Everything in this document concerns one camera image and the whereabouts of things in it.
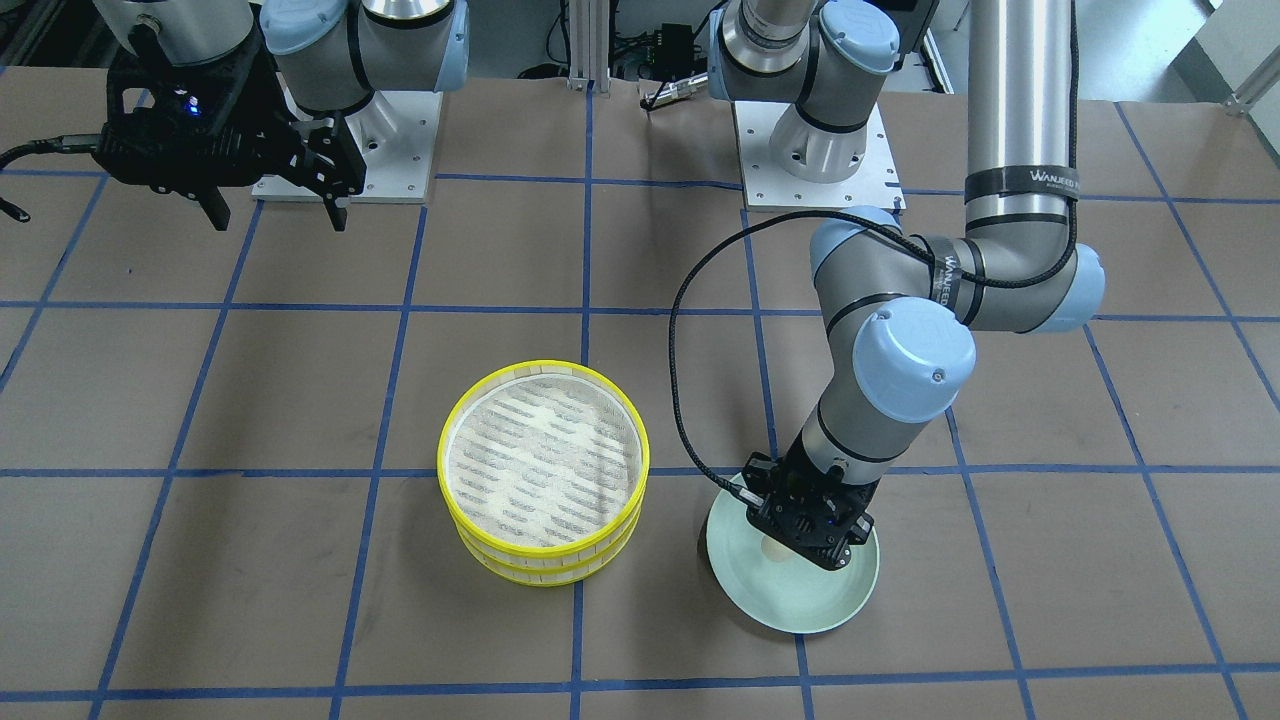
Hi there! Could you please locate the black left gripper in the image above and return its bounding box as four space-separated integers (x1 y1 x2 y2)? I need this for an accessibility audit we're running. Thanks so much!
741 454 877 571

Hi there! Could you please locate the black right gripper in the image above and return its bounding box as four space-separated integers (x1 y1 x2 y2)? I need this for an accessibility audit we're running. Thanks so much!
93 29 367 232

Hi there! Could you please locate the white bun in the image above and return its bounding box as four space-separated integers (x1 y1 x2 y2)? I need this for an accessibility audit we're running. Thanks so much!
762 536 794 562

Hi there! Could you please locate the yellow steamer top layer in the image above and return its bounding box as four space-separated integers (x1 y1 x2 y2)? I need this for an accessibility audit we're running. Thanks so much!
436 360 652 556

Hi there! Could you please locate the yellow steamer layer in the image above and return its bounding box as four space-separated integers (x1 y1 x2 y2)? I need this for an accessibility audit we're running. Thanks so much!
453 503 643 587
436 360 652 556

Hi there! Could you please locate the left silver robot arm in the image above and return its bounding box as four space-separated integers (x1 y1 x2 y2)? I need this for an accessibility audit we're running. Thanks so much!
710 1 1105 571

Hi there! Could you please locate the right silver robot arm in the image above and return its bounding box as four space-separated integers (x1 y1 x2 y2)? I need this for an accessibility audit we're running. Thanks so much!
91 1 471 231

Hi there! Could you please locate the yellow steamer bottom layer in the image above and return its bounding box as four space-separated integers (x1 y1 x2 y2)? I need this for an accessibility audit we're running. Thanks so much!
453 503 643 587

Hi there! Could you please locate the pale green plate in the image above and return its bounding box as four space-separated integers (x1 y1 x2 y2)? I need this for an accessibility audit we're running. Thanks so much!
705 489 881 634

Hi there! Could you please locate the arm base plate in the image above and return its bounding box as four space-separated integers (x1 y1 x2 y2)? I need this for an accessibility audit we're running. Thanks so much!
732 101 906 211
250 90 445 205

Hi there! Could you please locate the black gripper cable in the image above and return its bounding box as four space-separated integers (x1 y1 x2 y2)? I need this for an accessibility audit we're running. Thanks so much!
668 208 961 512

